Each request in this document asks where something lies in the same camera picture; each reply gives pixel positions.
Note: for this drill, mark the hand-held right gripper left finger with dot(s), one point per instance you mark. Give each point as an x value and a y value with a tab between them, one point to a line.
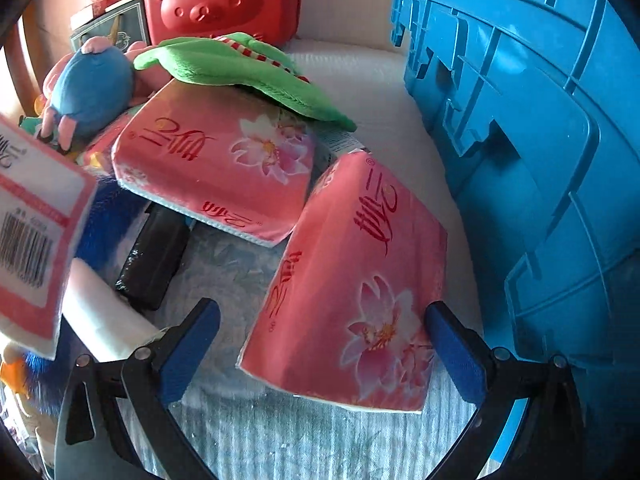
190	355

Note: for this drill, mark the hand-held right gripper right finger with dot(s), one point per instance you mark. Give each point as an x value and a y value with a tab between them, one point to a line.
455	355

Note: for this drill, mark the pink floral tissue pack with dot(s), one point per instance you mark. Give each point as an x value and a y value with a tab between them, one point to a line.
360	280
210	160

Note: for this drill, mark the red white barcode box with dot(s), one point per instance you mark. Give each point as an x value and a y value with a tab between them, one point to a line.
35	240

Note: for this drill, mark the blue plastic crate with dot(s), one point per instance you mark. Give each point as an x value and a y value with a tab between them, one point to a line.
525	135

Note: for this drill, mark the white bag roll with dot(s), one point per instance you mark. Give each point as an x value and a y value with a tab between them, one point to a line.
107	315

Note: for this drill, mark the black packet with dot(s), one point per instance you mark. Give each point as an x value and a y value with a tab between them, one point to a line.
152	260

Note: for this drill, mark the pig plush blue body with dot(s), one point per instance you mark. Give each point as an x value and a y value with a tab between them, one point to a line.
92	90

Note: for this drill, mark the green crocodile plush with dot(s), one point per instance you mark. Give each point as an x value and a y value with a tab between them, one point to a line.
230	70

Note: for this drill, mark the black gift box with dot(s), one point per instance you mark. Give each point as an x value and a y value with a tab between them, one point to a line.
120	25

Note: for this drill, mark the red bear suitcase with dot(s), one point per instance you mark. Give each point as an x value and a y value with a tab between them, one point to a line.
220	0

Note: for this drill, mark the white red tissue box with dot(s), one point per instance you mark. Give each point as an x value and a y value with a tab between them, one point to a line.
92	10

